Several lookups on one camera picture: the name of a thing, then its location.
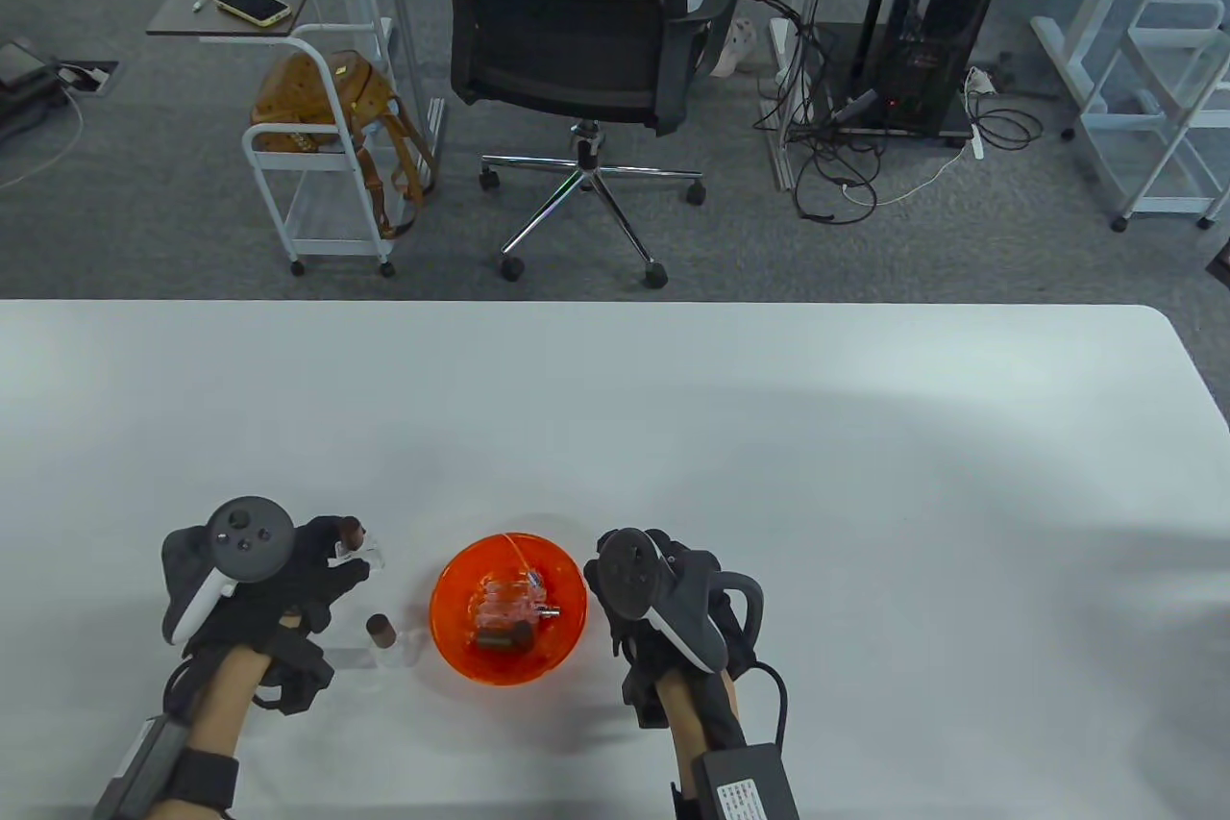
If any person's left hand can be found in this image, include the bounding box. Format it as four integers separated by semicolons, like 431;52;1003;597
160;515;372;717

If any person's right hand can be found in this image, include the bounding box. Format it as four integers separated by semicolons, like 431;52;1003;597
584;529;770;730

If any black left forearm sensor pack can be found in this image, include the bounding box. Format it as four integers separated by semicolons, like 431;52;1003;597
91;714;193;820

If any person's left forearm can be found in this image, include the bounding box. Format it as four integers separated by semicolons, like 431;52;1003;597
178;645;280;763

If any black right forearm sensor pack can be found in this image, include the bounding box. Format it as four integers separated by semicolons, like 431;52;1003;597
692;743;800;820

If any person's right forearm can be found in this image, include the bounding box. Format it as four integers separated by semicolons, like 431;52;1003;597
658;671;749;802

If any dark grey right hand controller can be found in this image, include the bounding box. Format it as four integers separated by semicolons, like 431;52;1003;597
596;527;767;675

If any dark grey hand controller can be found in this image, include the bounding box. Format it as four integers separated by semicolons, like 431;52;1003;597
160;496;296;646
596;527;767;675

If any dark grey left hand controller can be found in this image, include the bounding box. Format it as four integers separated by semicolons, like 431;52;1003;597
160;496;296;646

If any orange translucent plastic bowl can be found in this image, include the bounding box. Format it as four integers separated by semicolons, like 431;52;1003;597
429;533;588;687

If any brown leather backpack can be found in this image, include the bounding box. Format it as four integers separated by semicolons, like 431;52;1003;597
250;49;439;241

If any black mesh office chair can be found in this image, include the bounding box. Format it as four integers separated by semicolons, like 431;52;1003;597
437;0;749;289

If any white power strip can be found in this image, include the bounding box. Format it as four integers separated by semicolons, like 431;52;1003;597
964;67;989;161

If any black floor socket box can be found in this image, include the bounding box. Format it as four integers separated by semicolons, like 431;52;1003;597
48;59;121;98

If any silver desk leg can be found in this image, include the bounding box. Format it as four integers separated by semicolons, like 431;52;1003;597
375;0;450;170

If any smartphone in yellow case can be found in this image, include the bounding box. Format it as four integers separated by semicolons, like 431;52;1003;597
213;0;292;29

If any white cart with brown top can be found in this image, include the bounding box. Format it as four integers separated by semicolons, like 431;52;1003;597
146;0;400;279

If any black computer tower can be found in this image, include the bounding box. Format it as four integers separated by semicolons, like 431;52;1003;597
882;0;1010;132

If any black right glove cable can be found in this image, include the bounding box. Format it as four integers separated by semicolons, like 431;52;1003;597
750;661;791;749

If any black glove cable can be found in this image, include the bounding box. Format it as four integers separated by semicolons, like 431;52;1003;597
161;657;289;715
750;661;791;749

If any black left glove cable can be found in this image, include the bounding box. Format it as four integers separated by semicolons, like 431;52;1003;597
161;657;289;715

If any white desk leg frame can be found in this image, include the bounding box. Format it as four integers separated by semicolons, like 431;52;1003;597
759;0;847;192

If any tangle of black cables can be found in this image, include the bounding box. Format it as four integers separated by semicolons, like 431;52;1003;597
735;0;1046;227

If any thin white cable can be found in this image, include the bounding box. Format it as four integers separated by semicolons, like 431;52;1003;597
843;142;973;208

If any white floor cable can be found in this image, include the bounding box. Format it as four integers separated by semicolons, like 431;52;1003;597
0;85;87;191

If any white wire rolling cart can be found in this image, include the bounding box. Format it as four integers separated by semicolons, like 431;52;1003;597
1062;0;1230;235

